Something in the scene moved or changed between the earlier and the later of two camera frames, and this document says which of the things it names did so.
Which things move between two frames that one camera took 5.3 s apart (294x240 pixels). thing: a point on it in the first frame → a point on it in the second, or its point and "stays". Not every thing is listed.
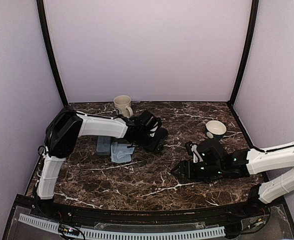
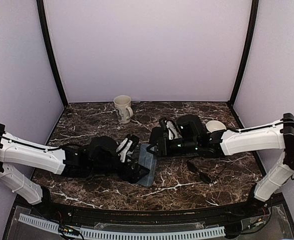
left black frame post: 47,36 stays
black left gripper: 152,147 → 133,178
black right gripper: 184,164 → 164,148
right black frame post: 255,7 stays
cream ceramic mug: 122,103 stays
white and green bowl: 217,128 stays
